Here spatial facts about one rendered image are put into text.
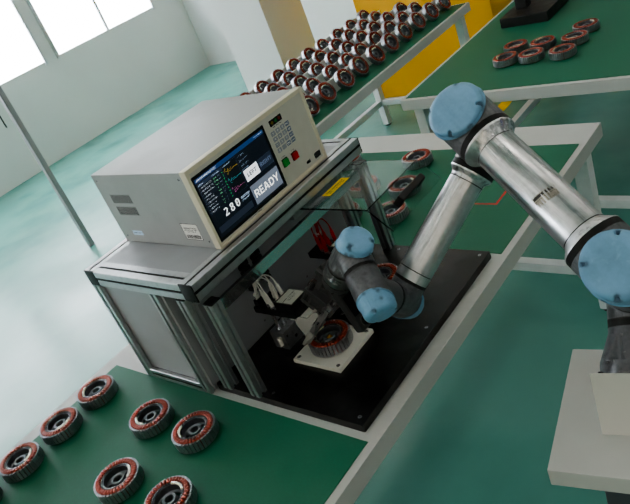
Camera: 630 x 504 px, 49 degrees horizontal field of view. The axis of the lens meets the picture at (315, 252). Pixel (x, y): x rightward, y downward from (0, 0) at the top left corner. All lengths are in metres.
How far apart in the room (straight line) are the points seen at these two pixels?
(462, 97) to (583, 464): 0.70
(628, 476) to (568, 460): 0.10
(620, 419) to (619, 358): 0.11
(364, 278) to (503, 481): 1.11
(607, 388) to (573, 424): 0.14
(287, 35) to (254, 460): 4.45
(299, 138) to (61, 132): 6.86
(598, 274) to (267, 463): 0.79
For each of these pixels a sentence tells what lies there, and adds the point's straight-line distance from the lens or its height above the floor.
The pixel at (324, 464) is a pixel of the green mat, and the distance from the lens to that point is 1.47.
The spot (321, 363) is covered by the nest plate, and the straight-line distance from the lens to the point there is 1.66.
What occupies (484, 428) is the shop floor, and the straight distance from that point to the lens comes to 2.47.
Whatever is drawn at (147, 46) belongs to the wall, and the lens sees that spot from 9.29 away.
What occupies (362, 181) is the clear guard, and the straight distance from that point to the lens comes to 1.75.
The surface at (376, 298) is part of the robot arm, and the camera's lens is 1.36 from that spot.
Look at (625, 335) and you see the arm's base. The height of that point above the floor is 0.92.
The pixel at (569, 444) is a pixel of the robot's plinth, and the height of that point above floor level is 0.75.
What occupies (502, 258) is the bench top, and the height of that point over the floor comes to 0.75.
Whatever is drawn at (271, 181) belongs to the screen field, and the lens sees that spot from 1.69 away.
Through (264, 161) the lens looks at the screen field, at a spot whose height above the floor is 1.22.
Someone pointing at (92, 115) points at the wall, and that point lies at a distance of 8.72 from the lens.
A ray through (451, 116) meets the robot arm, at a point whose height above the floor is 1.29.
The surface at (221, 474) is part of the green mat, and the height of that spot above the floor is 0.75.
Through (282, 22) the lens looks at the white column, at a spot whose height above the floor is 0.85.
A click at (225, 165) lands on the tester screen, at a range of 1.59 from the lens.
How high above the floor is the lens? 1.77
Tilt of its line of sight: 28 degrees down
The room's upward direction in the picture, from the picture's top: 23 degrees counter-clockwise
